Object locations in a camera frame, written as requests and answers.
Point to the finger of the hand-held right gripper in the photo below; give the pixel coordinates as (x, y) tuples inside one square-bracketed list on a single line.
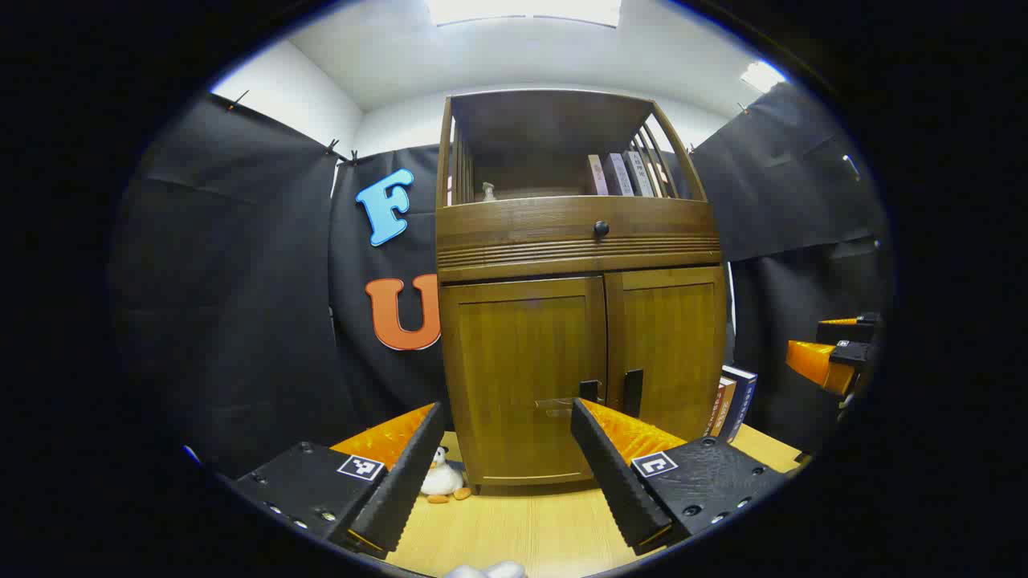
[(815, 363), (851, 331)]

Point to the lilac book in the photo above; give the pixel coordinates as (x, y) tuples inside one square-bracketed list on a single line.
[(619, 175)]

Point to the penguin plush toy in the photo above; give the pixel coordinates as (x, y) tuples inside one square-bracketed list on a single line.
[(442, 480)]

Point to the pale pink book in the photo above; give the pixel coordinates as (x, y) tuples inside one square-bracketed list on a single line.
[(597, 177)]

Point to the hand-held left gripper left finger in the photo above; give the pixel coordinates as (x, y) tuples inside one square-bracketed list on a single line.
[(401, 482)]

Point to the red-brown book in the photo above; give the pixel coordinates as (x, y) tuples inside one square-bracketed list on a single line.
[(714, 413)]

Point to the blue book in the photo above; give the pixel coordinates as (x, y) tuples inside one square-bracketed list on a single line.
[(743, 401)]

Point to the black backdrop cloth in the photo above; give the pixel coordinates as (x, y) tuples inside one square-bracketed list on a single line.
[(225, 281)]

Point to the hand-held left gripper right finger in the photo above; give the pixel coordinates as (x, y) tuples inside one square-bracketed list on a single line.
[(614, 482)]

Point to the tan book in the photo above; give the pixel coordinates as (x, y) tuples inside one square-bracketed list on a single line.
[(728, 405)]

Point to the wooden shoe cabinet door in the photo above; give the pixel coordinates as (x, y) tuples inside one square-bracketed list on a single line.
[(671, 337), (514, 361)]

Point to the wooden double-door shoe cabinet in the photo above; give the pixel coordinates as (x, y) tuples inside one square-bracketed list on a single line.
[(546, 120)]

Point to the wooden drawer with black knob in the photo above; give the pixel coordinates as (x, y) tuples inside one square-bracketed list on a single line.
[(522, 229)]

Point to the ceiling light panel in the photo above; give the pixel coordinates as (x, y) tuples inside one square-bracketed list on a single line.
[(761, 76)]

